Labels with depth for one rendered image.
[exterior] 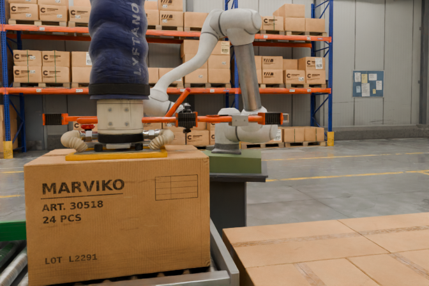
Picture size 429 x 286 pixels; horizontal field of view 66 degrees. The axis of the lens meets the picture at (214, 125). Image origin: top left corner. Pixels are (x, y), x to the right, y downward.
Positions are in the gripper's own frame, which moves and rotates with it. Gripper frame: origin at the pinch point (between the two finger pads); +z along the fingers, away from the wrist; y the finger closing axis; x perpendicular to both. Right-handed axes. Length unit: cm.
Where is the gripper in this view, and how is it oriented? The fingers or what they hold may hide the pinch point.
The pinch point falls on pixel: (189, 119)
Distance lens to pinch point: 132.9
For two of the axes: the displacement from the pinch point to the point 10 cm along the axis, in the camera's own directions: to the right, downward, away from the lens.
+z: 1.8, 0.6, -9.8
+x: -9.8, 0.2, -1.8
